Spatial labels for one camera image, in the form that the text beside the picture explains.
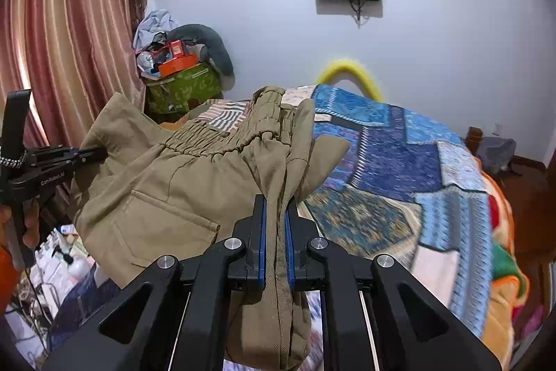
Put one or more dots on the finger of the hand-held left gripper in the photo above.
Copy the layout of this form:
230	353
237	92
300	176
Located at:
92	154

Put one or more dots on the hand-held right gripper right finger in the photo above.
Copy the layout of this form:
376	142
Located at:
291	253

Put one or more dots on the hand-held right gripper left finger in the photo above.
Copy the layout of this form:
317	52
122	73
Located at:
260	249

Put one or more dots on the khaki pants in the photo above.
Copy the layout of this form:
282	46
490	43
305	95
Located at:
182	197

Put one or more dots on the person's left hand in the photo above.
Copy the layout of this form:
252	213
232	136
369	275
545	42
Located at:
31	223

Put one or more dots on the pile of white packets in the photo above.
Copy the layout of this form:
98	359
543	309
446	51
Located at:
65	262

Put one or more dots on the green patterned bag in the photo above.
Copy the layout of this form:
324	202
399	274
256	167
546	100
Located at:
186	93

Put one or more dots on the striped pink curtain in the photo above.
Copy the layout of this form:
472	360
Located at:
74	40

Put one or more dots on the orange box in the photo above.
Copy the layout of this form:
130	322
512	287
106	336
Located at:
177	66

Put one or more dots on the red box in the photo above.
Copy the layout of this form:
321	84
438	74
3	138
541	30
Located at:
176	48

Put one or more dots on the patchwork blanket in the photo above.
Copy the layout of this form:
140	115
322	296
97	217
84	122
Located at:
391	162

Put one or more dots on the striped cloth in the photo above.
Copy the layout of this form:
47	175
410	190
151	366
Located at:
226	114

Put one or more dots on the light blue cloth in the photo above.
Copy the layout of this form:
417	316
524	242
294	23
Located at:
154	23

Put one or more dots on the grey pillow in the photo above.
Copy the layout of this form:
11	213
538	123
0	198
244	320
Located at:
217	45

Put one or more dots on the yellow foam arch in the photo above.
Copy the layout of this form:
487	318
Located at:
347	66

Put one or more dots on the wooden bedpost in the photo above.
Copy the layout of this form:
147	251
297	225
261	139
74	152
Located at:
473	138

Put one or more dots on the orange fleece blanket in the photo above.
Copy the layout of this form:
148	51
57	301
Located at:
508	266

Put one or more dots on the grey bag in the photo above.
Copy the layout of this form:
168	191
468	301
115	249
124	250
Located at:
499	153

